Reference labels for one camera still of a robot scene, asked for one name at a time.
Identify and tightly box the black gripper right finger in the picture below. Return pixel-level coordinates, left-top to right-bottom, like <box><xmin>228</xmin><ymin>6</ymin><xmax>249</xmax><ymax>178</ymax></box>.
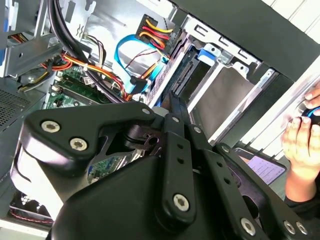
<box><xmin>177</xmin><ymin>96</ymin><xmax>315</xmax><ymax>240</ymax></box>

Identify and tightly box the blue data wire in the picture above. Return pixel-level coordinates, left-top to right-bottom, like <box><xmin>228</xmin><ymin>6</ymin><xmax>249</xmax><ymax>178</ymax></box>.
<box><xmin>113</xmin><ymin>34</ymin><xmax>171</xmax><ymax>96</ymax></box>

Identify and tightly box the person's hand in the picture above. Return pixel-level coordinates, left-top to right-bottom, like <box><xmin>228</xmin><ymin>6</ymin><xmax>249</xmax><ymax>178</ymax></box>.
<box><xmin>281</xmin><ymin>86</ymin><xmax>320</xmax><ymax>176</ymax></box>

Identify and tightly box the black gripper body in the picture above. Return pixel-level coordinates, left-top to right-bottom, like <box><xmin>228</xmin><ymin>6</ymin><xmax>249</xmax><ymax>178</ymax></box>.
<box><xmin>51</xmin><ymin>154</ymin><xmax>241</xmax><ymax>240</ymax></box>

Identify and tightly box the round black blue-ring tool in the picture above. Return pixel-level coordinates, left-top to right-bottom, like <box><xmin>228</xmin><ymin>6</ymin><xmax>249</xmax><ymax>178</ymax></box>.
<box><xmin>294</xmin><ymin>99</ymin><xmax>320</xmax><ymax>126</ymax></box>

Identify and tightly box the orange red power wire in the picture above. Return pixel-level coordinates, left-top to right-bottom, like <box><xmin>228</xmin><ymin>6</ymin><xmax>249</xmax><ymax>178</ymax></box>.
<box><xmin>134</xmin><ymin>13</ymin><xmax>181</xmax><ymax>58</ymax></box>

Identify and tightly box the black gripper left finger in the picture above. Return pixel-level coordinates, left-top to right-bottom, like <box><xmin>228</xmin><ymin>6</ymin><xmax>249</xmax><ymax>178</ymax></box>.
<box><xmin>10</xmin><ymin>91</ymin><xmax>198</xmax><ymax>226</ymax></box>

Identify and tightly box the hard disk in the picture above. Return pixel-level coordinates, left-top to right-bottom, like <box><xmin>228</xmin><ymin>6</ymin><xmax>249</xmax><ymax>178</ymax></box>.
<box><xmin>172</xmin><ymin>43</ymin><xmax>263</xmax><ymax>137</ymax></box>

